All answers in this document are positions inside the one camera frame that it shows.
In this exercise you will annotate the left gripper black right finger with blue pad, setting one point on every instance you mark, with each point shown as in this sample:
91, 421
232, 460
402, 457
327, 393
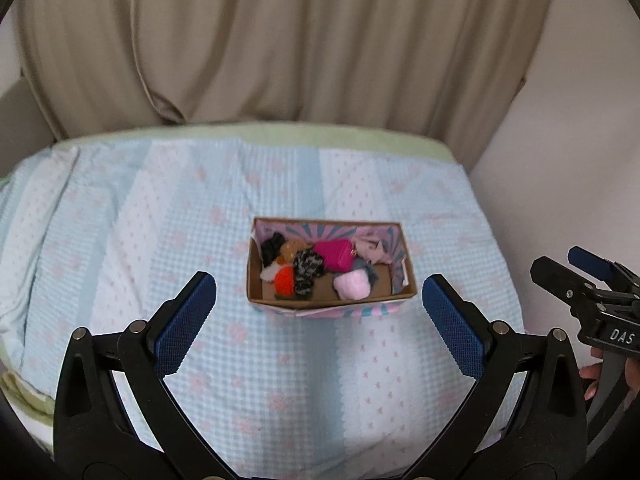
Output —
524, 416

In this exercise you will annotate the white fluffy soft item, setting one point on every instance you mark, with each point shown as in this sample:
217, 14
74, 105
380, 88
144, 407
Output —
270, 272

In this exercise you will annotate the brown plush bear toy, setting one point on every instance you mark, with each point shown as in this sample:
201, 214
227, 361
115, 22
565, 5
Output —
290, 249

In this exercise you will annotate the beige curtain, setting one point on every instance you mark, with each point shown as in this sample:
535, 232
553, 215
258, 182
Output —
446, 69

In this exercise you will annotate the light blue checkered blanket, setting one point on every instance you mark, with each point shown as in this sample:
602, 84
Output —
101, 235

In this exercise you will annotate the grey blue fleece sock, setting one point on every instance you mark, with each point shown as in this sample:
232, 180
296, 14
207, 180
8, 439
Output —
366, 266

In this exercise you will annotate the beige pink printed cloth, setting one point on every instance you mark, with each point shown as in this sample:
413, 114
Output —
371, 249

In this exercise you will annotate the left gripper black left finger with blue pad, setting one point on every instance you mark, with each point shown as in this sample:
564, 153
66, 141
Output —
115, 417

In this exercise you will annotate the light green mattress sheet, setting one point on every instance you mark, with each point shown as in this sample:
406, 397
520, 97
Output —
284, 134

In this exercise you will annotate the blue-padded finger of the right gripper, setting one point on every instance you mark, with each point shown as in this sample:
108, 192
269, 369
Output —
617, 276

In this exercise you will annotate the pink teal cardboard box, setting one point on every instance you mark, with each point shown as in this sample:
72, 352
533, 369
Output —
396, 284

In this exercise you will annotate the person's right hand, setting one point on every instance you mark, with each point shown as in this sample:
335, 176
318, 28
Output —
591, 373

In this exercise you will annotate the orange fluffy pompom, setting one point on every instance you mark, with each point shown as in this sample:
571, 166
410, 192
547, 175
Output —
284, 282

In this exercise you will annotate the pink fluffy soft item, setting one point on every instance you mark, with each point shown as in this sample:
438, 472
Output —
353, 285

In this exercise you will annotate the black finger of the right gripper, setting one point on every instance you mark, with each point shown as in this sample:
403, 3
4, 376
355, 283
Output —
566, 285

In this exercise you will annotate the magenta zip pouch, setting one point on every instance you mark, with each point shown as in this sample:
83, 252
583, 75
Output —
338, 255

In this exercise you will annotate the black printed fabric scrunchie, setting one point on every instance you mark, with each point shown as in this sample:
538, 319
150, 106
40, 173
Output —
308, 265

